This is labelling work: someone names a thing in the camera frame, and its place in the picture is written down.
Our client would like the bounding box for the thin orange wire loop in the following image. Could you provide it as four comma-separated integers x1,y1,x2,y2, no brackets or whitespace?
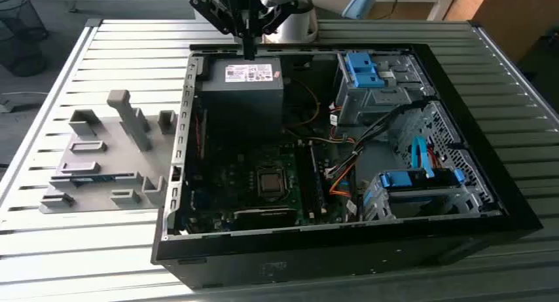
283,78,323,129

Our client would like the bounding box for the grey metal drive cage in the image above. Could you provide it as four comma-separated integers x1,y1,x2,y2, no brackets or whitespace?
334,51,439,143

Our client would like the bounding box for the empty black RAM slot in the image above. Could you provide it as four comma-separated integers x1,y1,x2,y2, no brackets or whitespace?
294,140,318,219

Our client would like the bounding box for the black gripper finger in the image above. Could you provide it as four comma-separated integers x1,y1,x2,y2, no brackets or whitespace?
188,0,252,60
251,3,291,60

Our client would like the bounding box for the green RAM stick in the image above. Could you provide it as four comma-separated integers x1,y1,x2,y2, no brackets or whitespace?
71,174,118,185

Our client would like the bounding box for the black open PC case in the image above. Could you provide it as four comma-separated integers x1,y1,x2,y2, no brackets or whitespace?
151,42,546,290

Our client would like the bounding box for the CPU in socket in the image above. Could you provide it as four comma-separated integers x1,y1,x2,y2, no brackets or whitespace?
254,166,290,198

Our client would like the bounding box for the white floor cable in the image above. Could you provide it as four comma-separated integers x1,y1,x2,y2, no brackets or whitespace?
0,90,47,113

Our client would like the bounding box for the hard disk in blue carrier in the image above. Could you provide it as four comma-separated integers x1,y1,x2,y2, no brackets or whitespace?
378,168,467,190

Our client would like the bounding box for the black cable bundle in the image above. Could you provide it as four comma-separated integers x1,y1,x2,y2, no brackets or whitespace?
326,100,428,179

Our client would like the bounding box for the orange flat data cable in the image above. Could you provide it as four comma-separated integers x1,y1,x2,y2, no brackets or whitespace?
328,170,351,197

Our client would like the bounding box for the blue flat data cable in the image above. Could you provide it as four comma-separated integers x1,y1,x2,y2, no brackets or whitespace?
411,136,436,179

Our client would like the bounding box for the red thin wire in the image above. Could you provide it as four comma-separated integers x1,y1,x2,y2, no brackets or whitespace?
194,110,207,159

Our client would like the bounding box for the grey parts rack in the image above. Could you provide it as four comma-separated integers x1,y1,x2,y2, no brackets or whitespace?
39,89,179,215

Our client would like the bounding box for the black wire waste basket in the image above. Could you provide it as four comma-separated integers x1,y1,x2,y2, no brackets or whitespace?
0,0,49,77

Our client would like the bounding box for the blue plastic drive bracket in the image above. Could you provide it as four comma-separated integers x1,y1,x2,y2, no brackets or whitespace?
343,52,388,88

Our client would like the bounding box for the installed RAM stick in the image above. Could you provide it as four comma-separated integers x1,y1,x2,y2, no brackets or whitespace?
310,143,328,215

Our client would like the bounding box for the grey power supply unit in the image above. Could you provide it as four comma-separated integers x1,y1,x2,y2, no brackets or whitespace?
196,58,286,141

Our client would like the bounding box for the green motherboard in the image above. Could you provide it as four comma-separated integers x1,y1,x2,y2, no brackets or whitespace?
187,141,351,233

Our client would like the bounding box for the black graphics card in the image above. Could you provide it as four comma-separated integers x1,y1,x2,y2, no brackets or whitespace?
232,207,299,231

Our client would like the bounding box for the brown wooden cabinet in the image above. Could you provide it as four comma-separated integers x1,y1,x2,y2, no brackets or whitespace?
444,0,559,64

